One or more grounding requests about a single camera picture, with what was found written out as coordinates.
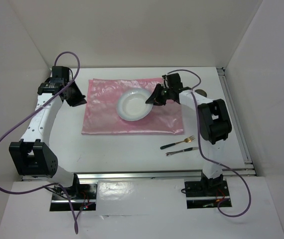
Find aluminium rail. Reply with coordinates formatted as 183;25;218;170
21;167;257;181
216;68;255;171

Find aluminium front rail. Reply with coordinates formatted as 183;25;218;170
21;167;257;181

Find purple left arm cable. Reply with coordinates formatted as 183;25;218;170
0;51;88;235

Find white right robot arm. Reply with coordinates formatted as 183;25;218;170
145;70;232;195

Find gold fork black handle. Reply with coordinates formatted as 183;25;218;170
160;135;195;150

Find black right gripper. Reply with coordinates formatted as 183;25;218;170
146;83;173;106

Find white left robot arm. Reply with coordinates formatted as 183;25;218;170
9;66;86;199

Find white scalloped plate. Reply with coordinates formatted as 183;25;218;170
116;88;153;121

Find aluminium right side rail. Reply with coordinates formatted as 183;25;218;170
216;68;255;171

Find metal cup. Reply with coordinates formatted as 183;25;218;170
196;89;207;97

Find silver knife black handle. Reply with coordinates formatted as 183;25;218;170
165;147;199;156

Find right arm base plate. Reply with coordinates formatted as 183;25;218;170
181;180;232;209

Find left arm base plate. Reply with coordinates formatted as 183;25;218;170
46;183;98;212

